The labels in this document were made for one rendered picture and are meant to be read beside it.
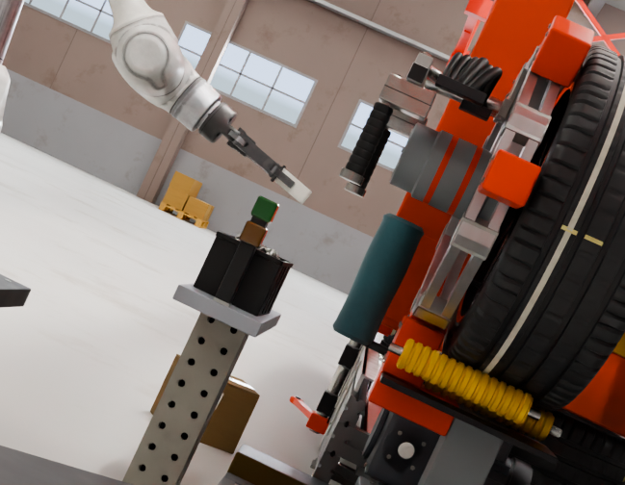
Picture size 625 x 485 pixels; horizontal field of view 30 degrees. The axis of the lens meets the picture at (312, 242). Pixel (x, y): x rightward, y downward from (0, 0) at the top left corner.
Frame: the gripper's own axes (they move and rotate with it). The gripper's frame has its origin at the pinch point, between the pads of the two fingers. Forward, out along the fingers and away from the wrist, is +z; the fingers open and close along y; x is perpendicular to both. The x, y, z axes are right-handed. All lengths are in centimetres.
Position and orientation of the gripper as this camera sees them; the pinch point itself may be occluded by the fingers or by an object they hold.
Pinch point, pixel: (293, 186)
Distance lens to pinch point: 216.5
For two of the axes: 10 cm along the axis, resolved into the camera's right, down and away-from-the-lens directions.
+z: 7.6, 6.5, 0.2
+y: -0.2, -0.1, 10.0
